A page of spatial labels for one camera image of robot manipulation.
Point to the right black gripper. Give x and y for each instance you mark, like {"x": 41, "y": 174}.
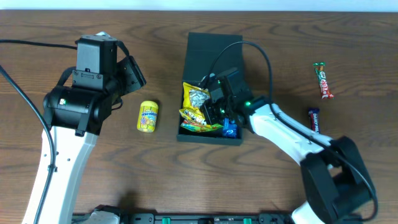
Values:
{"x": 212, "y": 107}

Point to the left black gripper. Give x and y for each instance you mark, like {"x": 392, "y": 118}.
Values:
{"x": 133, "y": 78}

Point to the blue Oreo cookie pack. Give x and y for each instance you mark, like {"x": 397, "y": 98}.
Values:
{"x": 230, "y": 128}

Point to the yellow snack bag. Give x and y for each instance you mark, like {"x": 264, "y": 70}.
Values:
{"x": 193, "y": 98}

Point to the Haribo gummy candy bag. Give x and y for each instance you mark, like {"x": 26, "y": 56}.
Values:
{"x": 197, "y": 128}

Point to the dark green gift box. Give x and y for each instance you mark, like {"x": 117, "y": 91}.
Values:
{"x": 202, "y": 50}

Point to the yellow Mentos bottle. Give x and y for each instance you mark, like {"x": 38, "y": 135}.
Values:
{"x": 147, "y": 118}

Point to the purple Dairy Milk bar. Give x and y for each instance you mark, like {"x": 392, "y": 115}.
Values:
{"x": 313, "y": 114}

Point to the green red Milo bar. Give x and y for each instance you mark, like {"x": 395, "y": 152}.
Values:
{"x": 319, "y": 68}

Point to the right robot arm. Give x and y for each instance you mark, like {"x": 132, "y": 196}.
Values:
{"x": 335, "y": 179}

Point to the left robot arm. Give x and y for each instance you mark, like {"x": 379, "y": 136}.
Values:
{"x": 74, "y": 112}

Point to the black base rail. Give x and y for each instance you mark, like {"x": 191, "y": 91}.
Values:
{"x": 264, "y": 218}

